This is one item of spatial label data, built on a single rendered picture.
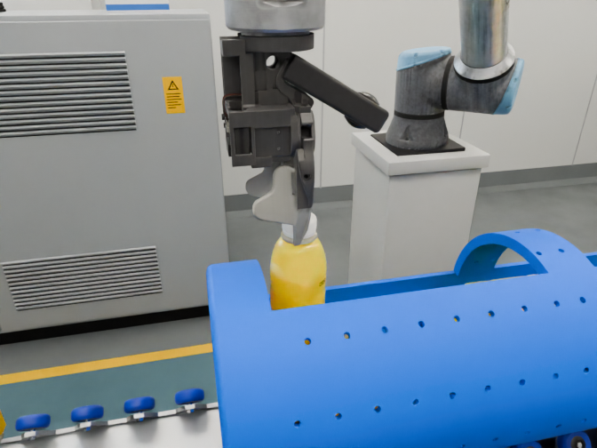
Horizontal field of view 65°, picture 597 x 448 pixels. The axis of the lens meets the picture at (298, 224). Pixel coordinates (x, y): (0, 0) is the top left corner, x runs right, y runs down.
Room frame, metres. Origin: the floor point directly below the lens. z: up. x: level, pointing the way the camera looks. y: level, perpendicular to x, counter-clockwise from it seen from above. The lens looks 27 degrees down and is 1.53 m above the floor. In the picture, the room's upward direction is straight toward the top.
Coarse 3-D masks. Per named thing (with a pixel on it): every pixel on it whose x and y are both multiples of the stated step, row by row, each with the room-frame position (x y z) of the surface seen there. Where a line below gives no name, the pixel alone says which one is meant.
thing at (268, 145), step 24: (240, 48) 0.44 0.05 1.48; (264, 48) 0.43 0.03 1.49; (288, 48) 0.43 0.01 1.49; (312, 48) 0.45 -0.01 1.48; (240, 72) 0.44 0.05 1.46; (264, 72) 0.45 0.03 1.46; (240, 96) 0.44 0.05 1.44; (264, 96) 0.45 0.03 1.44; (288, 96) 0.45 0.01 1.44; (240, 120) 0.42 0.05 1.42; (264, 120) 0.42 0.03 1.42; (288, 120) 0.43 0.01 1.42; (312, 120) 0.43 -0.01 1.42; (240, 144) 0.42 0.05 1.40; (264, 144) 0.43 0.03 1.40; (288, 144) 0.43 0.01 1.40
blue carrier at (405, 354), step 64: (576, 256) 0.51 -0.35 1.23; (256, 320) 0.39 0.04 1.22; (320, 320) 0.40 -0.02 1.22; (384, 320) 0.40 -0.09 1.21; (448, 320) 0.41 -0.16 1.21; (512, 320) 0.42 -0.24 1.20; (576, 320) 0.43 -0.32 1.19; (256, 384) 0.34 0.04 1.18; (320, 384) 0.35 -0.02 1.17; (384, 384) 0.36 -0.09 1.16; (448, 384) 0.37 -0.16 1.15; (512, 384) 0.38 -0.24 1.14; (576, 384) 0.39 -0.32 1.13
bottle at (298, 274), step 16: (288, 240) 0.45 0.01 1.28; (304, 240) 0.45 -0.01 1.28; (272, 256) 0.46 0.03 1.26; (288, 256) 0.44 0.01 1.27; (304, 256) 0.44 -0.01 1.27; (320, 256) 0.45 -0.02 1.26; (272, 272) 0.45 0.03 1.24; (288, 272) 0.44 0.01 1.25; (304, 272) 0.44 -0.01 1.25; (320, 272) 0.45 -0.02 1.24; (272, 288) 0.46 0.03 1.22; (288, 288) 0.44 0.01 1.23; (304, 288) 0.44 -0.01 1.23; (320, 288) 0.45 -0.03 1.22; (272, 304) 0.45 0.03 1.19; (288, 304) 0.44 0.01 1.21; (304, 304) 0.44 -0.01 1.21
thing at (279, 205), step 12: (276, 168) 0.44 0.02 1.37; (288, 168) 0.44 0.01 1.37; (276, 180) 0.43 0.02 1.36; (288, 180) 0.44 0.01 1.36; (276, 192) 0.43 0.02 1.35; (288, 192) 0.43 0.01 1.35; (264, 204) 0.43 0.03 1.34; (276, 204) 0.43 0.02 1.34; (288, 204) 0.43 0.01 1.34; (264, 216) 0.43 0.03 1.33; (276, 216) 0.43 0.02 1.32; (288, 216) 0.43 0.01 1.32; (300, 216) 0.43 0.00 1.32; (300, 228) 0.43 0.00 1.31; (300, 240) 0.44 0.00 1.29
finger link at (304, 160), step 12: (312, 144) 0.43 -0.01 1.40; (300, 156) 0.42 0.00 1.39; (312, 156) 0.42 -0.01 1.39; (300, 168) 0.42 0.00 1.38; (312, 168) 0.42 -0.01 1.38; (300, 180) 0.42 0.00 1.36; (312, 180) 0.42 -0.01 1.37; (300, 192) 0.43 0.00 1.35; (312, 192) 0.42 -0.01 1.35; (300, 204) 0.42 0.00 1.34; (312, 204) 0.43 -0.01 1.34
